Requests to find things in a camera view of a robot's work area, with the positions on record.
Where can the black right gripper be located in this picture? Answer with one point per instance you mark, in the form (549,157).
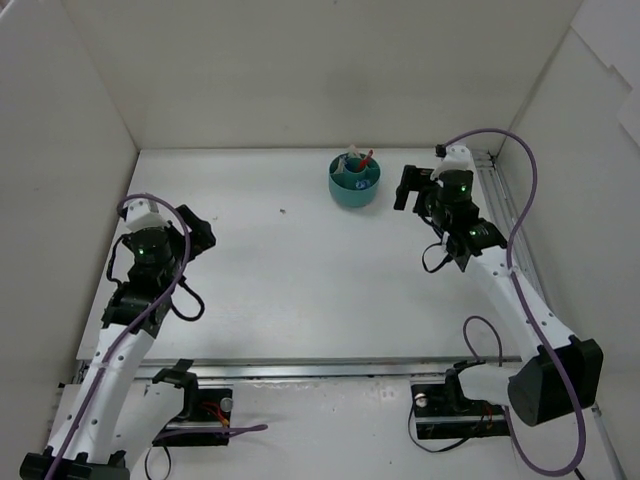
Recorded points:
(411,183)

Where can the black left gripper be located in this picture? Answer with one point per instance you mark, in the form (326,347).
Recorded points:
(198,231)

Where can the clear blue spray bottle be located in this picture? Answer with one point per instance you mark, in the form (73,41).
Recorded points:
(362,184)

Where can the red gel pen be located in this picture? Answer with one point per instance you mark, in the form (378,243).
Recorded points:
(365,160)

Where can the white staples box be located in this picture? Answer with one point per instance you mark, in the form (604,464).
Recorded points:
(353,152)

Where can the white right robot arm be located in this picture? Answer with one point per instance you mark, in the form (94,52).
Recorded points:
(559,371)

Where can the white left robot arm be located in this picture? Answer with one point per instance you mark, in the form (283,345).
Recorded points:
(95,441)

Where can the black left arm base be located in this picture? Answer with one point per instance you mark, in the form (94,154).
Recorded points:
(200,409)

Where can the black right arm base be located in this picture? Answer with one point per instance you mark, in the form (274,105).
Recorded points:
(436,417)

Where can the teal round desk organizer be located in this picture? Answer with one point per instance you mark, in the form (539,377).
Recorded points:
(353,180)

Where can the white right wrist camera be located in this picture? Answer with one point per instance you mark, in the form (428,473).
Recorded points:
(452,157)

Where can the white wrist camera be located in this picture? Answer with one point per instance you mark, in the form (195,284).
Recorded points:
(140,214)
(452,157)

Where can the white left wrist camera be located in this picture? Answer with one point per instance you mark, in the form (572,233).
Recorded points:
(140,214)

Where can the aluminium rail frame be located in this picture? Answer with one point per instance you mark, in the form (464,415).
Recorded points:
(295,278)

